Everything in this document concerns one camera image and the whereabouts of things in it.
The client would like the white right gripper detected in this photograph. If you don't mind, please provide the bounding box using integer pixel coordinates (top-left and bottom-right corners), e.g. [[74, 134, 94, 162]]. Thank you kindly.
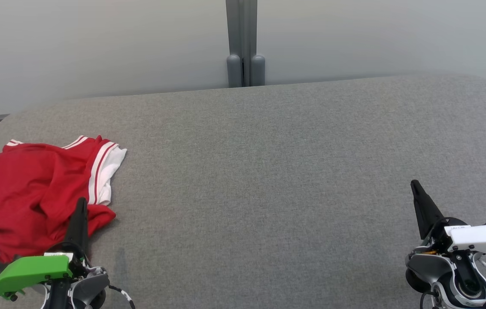
[[410, 179, 486, 258]]

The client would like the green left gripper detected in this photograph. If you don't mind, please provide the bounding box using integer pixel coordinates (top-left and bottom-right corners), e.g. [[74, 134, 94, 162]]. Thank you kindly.
[[0, 197, 90, 299]]

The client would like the red jersey number 23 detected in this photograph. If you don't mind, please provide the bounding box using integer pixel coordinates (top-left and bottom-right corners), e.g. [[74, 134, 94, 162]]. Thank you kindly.
[[0, 135, 128, 263]]

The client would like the black white striped cable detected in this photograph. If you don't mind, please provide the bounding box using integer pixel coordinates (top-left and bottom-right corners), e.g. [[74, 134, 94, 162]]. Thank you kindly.
[[108, 285, 136, 309]]

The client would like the grey partition post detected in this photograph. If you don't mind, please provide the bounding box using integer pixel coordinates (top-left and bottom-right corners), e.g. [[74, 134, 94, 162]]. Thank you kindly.
[[225, 0, 266, 88]]

